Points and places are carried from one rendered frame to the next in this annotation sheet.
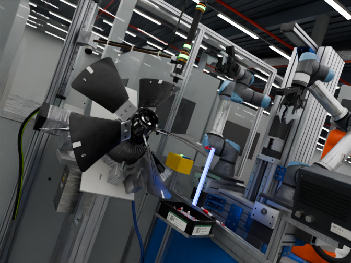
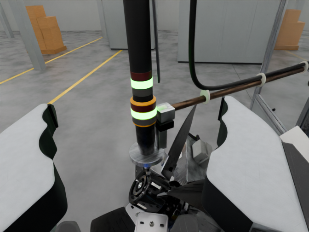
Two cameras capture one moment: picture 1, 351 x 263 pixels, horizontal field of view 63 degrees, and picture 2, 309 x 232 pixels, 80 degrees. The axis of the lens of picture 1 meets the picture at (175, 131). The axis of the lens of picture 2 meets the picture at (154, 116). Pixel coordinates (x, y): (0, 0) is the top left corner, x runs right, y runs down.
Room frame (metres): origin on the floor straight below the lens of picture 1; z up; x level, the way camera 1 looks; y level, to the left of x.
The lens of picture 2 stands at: (1.55, -0.13, 1.72)
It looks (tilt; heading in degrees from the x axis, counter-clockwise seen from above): 33 degrees down; 129
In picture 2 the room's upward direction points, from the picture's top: 2 degrees counter-clockwise
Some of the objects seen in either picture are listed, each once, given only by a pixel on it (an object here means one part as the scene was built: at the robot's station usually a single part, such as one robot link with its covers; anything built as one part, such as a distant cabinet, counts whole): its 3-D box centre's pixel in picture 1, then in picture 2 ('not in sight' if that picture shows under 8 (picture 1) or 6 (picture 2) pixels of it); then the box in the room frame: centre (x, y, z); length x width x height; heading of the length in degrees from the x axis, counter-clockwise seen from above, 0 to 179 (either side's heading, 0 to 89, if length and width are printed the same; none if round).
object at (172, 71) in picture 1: (177, 67); (150, 133); (1.37, 0.09, 1.50); 0.09 x 0.07 x 0.10; 65
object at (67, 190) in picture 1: (69, 188); not in sight; (1.54, 0.44, 0.73); 0.15 x 0.09 x 0.22; 30
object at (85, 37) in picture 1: (87, 39); not in sight; (1.63, 0.65, 1.54); 0.10 x 0.07 x 0.08; 65
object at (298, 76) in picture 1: (300, 79); not in sight; (1.41, -0.50, 1.65); 0.08 x 0.08 x 0.05
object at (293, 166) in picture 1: (297, 174); not in sight; (1.60, -0.72, 1.20); 0.13 x 0.12 x 0.14; 14
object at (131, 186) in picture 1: (133, 183); not in sight; (1.35, 0.11, 0.91); 0.12 x 0.08 x 0.12; 30
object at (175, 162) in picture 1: (178, 164); not in sight; (1.80, -0.09, 1.02); 0.16 x 0.10 x 0.11; 30
